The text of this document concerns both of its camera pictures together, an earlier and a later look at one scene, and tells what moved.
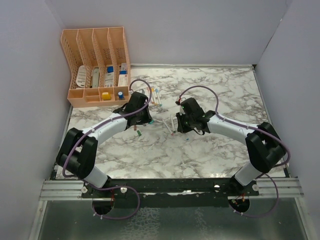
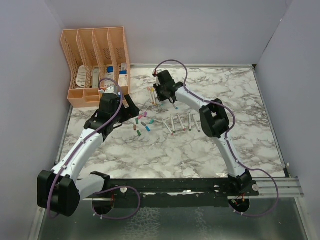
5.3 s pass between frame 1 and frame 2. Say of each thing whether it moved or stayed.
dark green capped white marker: stayed
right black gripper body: moved
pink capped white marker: stayed
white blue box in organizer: stayed
